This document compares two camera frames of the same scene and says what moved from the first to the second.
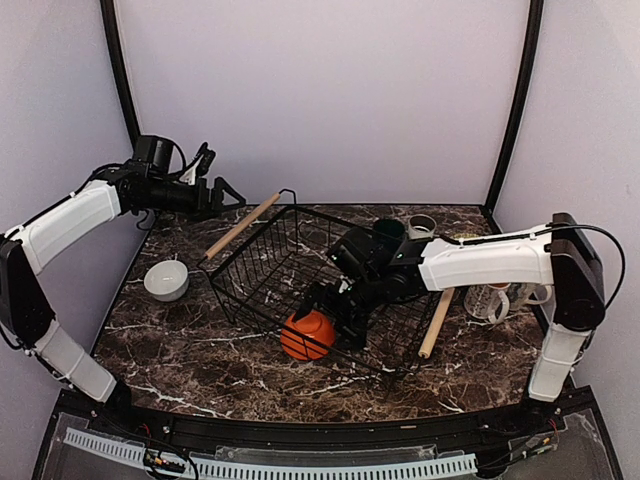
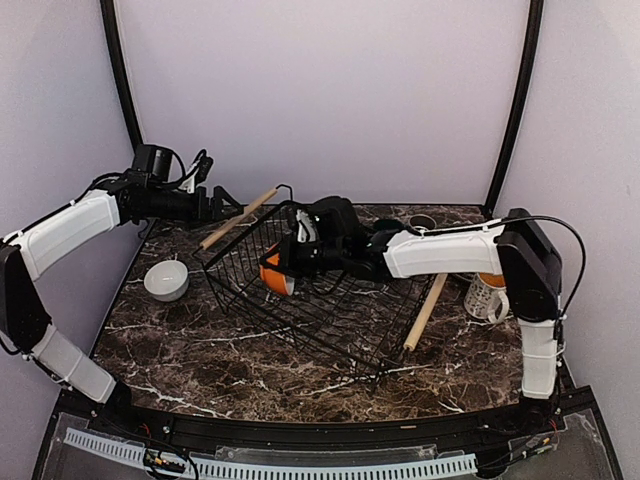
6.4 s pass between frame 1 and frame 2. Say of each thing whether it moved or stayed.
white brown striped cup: stayed
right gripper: moved
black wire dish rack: stayed
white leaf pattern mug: stayed
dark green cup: stayed
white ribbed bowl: stayed
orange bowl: moved
